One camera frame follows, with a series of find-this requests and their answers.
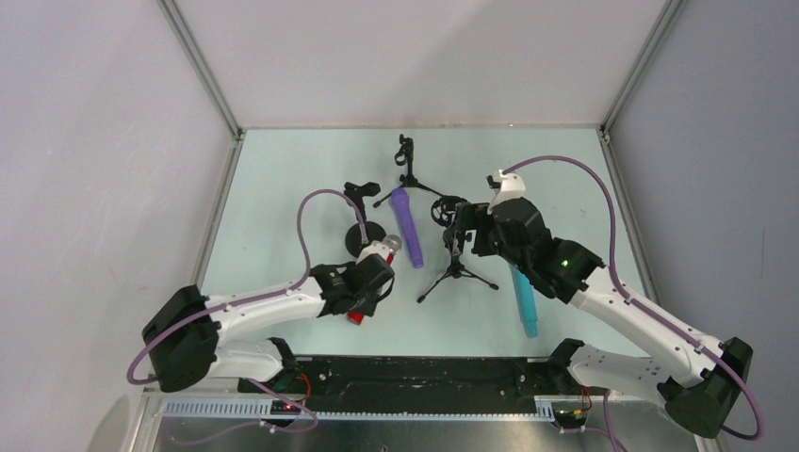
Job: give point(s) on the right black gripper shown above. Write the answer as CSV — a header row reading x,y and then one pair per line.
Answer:
x,y
472,227

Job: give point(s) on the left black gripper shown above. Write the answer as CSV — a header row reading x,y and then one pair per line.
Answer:
x,y
377,274

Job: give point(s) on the black tripod shock-mount stand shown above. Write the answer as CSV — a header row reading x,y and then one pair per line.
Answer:
x,y
444,212

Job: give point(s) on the red glitter microphone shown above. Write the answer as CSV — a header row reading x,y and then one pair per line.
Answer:
x,y
395,243

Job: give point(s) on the purple microphone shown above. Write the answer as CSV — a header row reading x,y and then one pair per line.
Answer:
x,y
400,202

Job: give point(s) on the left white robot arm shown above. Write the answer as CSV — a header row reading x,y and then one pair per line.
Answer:
x,y
195,337

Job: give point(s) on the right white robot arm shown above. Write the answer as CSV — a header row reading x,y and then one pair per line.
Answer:
x,y
694,376

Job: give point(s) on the round base mic stand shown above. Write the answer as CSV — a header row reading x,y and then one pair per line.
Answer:
x,y
364,231

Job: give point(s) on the black tripod clip stand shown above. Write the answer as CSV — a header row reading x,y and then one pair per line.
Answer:
x,y
405,157

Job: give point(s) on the teal microphone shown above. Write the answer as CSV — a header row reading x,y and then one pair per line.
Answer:
x,y
526,305

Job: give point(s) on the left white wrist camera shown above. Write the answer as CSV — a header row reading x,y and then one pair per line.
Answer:
x,y
376,248

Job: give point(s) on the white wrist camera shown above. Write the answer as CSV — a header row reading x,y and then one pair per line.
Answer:
x,y
376,248
507,186

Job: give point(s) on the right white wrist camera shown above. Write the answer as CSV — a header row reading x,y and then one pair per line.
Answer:
x,y
507,186

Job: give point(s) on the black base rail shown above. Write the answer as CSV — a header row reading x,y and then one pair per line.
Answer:
x,y
413,385

